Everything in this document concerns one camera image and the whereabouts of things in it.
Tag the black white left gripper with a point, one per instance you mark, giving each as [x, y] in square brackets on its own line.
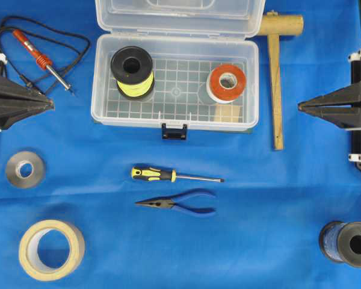
[12, 112]

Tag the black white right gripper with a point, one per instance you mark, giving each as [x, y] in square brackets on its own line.
[348, 118]

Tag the clear plastic tool box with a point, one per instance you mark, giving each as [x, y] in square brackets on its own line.
[181, 66]

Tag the clear tool box lid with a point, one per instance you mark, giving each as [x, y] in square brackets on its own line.
[211, 19]

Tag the dark blue box latch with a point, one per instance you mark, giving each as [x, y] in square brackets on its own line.
[174, 133]

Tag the grey tape roll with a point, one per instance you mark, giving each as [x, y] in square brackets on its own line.
[25, 170]

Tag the wooden mallet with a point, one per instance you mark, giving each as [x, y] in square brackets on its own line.
[273, 26]

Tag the blue table cloth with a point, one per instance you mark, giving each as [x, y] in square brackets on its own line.
[257, 229]

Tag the red tape roll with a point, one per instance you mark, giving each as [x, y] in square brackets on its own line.
[225, 83]

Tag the beige masking tape roll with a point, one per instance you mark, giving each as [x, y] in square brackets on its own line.
[51, 250]

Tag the yellow black screwdriver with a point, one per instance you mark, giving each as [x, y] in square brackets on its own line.
[155, 174]

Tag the orange handled soldering iron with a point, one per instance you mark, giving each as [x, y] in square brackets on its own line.
[42, 60]

